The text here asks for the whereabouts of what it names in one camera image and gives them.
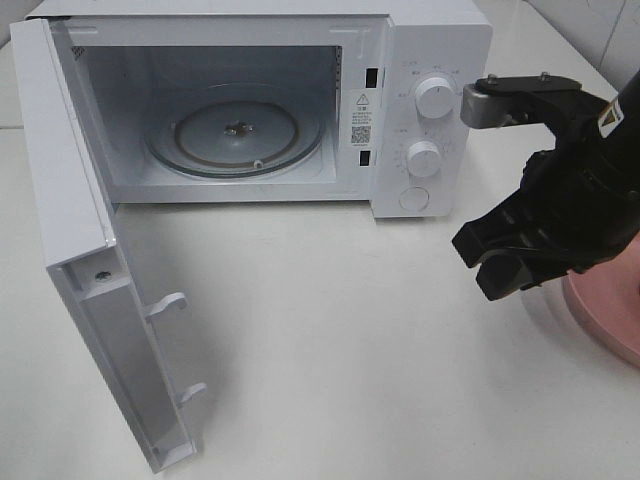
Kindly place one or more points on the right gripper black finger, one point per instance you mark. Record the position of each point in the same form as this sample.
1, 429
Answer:
502, 275

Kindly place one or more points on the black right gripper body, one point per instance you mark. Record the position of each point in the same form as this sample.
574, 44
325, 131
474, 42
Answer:
583, 194

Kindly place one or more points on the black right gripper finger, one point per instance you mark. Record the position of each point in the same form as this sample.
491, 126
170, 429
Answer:
501, 234

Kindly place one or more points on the round white door button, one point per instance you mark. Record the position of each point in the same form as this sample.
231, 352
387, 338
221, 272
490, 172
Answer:
414, 199

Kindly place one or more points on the pink round plate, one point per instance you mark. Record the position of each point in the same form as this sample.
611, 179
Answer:
605, 302

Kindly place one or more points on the white microwave door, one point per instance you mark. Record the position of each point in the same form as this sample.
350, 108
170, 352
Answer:
83, 252

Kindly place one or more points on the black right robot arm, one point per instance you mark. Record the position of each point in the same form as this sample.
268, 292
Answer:
577, 205

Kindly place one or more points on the lower white microwave knob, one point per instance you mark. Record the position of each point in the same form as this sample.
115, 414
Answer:
423, 159

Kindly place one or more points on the white microwave knob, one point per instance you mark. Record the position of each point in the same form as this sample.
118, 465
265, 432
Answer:
434, 96
423, 159

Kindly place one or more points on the upper white microwave knob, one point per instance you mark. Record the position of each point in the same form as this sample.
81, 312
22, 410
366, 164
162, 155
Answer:
434, 96

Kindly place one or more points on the white warning label sticker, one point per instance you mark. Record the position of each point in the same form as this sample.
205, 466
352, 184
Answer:
361, 118

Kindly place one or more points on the glass microwave turntable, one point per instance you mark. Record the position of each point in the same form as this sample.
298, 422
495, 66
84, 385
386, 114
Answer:
235, 130

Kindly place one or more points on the white microwave oven body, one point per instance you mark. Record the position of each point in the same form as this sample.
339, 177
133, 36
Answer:
141, 51

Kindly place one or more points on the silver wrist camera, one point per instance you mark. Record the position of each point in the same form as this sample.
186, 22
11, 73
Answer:
484, 111

